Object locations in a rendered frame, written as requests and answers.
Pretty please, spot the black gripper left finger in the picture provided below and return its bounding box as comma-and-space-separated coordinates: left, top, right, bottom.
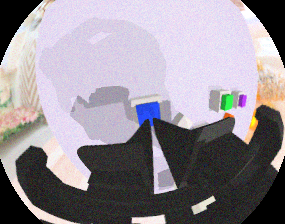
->
77, 119, 155, 194

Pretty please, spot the blue button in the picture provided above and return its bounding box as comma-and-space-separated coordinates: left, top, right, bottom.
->
130, 93, 163, 129

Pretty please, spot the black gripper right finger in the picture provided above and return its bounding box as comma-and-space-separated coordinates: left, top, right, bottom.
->
153, 116, 235, 188

